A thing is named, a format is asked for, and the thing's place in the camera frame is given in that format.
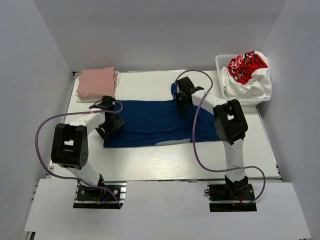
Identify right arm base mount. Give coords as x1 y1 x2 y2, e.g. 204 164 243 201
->
203 184 257 213

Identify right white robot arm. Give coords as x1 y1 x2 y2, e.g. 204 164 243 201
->
174 77 248 200

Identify purple cable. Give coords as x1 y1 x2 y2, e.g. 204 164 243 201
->
174 69 266 206
34 98 124 209

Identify folded pink t shirt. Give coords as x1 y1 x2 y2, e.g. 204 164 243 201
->
76 66 119 101

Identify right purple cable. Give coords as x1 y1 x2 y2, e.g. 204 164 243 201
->
174 69 266 206

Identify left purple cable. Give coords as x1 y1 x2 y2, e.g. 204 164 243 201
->
34 98 124 209

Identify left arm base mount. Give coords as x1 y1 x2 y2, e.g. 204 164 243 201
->
73 182 127 210

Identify white plastic basket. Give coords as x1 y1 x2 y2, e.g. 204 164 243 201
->
215 54 272 106

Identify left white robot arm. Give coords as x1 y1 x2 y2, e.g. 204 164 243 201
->
51 95 125 200

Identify white red print t shirt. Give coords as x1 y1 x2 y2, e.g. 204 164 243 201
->
219 50 272 100

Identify blue t shirt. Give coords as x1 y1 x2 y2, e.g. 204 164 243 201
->
103 99 219 148

